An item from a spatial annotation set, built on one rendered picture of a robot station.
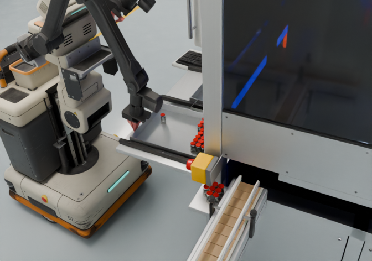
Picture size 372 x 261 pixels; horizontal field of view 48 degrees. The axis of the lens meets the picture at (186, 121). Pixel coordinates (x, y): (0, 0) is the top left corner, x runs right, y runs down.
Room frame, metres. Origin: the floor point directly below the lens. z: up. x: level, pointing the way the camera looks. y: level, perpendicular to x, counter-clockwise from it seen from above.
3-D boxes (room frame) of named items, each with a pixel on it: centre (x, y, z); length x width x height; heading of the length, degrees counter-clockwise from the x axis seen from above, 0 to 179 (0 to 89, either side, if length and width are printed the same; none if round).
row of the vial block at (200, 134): (1.30, -0.06, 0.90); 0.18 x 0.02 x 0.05; 152
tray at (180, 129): (1.34, 0.02, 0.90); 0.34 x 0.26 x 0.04; 62
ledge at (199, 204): (0.98, -0.08, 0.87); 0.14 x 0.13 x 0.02; 61
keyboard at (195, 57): (2.01, -0.17, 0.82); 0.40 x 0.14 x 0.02; 55
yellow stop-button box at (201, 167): (1.01, -0.05, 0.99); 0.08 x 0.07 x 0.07; 61
